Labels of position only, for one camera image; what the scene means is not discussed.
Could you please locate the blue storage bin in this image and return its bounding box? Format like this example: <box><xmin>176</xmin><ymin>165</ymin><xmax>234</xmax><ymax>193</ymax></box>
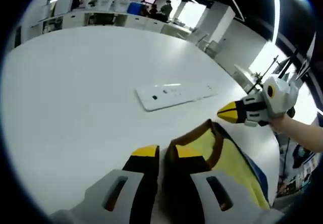
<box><xmin>127</xmin><ymin>2</ymin><xmax>143</xmax><ymax>14</ymax></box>

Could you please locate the yellow blue black garment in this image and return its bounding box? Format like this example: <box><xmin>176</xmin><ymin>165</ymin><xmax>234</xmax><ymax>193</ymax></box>
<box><xmin>165</xmin><ymin>119</ymin><xmax>273</xmax><ymax>211</ymax></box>

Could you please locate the white table socket panel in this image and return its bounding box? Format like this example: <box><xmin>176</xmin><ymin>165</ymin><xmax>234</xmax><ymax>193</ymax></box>
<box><xmin>134</xmin><ymin>83</ymin><xmax>219</xmax><ymax>112</ymax></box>

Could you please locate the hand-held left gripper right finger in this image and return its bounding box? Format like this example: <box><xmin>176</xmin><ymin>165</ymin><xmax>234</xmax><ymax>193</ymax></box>
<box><xmin>161</xmin><ymin>145</ymin><xmax>243</xmax><ymax>224</ymax></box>

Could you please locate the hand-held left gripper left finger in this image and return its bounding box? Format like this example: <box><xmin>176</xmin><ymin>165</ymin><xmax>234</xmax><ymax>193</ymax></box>
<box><xmin>75</xmin><ymin>145</ymin><xmax>160</xmax><ymax>224</ymax></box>

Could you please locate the white mesh chair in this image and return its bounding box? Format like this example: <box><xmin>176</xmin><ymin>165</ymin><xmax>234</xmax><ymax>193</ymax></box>
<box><xmin>191</xmin><ymin>29</ymin><xmax>210</xmax><ymax>46</ymax></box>
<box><xmin>205</xmin><ymin>40</ymin><xmax>220</xmax><ymax>57</ymax></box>

